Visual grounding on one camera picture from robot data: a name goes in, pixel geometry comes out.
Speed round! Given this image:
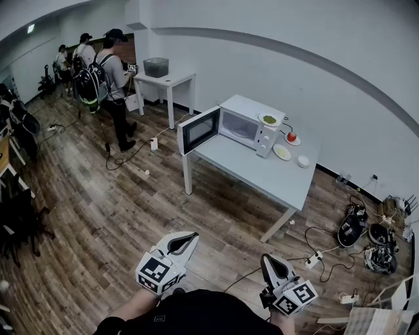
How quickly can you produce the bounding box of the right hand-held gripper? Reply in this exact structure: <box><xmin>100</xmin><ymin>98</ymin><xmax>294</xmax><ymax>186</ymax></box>
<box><xmin>260</xmin><ymin>253</ymin><xmax>319</xmax><ymax>317</ymax></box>

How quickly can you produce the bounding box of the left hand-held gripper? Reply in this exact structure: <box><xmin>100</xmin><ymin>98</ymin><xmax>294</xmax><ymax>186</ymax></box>
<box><xmin>136</xmin><ymin>231</ymin><xmax>200</xmax><ymax>295</ymax></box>

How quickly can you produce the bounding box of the white microwave oven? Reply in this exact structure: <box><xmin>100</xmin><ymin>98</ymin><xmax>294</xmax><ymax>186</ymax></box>
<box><xmin>177</xmin><ymin>94</ymin><xmax>286</xmax><ymax>159</ymax></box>

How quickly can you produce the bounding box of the large white plate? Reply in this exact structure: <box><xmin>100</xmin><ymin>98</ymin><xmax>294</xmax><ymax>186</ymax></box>
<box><xmin>257</xmin><ymin>113</ymin><xmax>282</xmax><ymax>128</ymax></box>

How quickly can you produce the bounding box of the person's right forearm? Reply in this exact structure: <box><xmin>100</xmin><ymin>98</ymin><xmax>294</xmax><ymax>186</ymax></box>
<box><xmin>268</xmin><ymin>310</ymin><xmax>296</xmax><ymax>335</ymax></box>

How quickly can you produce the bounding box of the person's left forearm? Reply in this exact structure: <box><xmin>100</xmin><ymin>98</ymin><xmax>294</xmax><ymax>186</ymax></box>
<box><xmin>111</xmin><ymin>287</ymin><xmax>164</xmax><ymax>328</ymax></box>

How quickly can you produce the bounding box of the person's black shirt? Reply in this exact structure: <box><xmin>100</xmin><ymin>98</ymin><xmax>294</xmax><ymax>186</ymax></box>
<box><xmin>93</xmin><ymin>289</ymin><xmax>286</xmax><ymax>335</ymax></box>

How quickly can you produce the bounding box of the black rounded backpack shell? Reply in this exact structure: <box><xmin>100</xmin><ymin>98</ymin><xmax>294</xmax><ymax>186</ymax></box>
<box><xmin>369</xmin><ymin>223</ymin><xmax>399</xmax><ymax>247</ymax></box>
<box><xmin>337</xmin><ymin>212</ymin><xmax>367</xmax><ymax>248</ymax></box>
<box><xmin>363</xmin><ymin>246</ymin><xmax>398</xmax><ymax>274</ymax></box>

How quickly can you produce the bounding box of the large white table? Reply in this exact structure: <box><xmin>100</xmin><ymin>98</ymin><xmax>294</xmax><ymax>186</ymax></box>
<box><xmin>182</xmin><ymin>111</ymin><xmax>323</xmax><ymax>243</ymax></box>

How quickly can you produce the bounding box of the white oval plate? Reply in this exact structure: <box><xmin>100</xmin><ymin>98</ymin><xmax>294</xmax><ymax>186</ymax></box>
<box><xmin>272</xmin><ymin>143</ymin><xmax>292</xmax><ymax>161</ymax></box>

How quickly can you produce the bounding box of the black antenna router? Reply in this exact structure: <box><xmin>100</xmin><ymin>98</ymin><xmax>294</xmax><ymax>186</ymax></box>
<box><xmin>397</xmin><ymin>194</ymin><xmax>419</xmax><ymax>217</ymax></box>

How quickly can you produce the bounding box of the white box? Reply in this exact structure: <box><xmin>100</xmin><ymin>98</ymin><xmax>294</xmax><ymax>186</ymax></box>
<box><xmin>125</xmin><ymin>94</ymin><xmax>141</xmax><ymax>113</ymax></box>

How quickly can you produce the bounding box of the black office chair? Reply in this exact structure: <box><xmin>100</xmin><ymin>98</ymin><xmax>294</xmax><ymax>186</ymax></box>
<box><xmin>0</xmin><ymin>188</ymin><xmax>55</xmax><ymax>268</ymax></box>

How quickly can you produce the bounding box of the small white table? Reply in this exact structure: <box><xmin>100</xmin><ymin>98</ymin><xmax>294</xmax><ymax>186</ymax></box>
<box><xmin>133</xmin><ymin>71</ymin><xmax>196</xmax><ymax>130</ymax></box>

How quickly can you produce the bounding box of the grey plastic bin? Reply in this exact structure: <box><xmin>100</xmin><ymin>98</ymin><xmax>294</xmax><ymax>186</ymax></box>
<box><xmin>143</xmin><ymin>57</ymin><xmax>170</xmax><ymax>79</ymax></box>

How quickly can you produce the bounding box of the black and green backpack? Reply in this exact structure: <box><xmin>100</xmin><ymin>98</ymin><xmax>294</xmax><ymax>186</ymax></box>
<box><xmin>72</xmin><ymin>63</ymin><xmax>109</xmax><ymax>114</ymax></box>

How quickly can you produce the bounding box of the black floor cable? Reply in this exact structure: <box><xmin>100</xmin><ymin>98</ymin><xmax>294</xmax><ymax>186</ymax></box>
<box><xmin>104</xmin><ymin>139</ymin><xmax>152</xmax><ymax>171</ymax></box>

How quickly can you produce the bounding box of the white floor cable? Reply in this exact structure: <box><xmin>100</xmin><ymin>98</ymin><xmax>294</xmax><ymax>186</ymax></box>
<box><xmin>156</xmin><ymin>111</ymin><xmax>199</xmax><ymax>140</ymax></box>

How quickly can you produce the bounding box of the light wooden frame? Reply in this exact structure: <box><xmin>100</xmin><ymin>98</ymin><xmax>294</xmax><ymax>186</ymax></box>
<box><xmin>366</xmin><ymin>273</ymin><xmax>419</xmax><ymax>311</ymax></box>

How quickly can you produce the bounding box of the black power cable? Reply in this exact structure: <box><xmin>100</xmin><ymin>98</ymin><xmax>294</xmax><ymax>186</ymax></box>
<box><xmin>280</xmin><ymin>116</ymin><xmax>296</xmax><ymax>135</ymax></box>

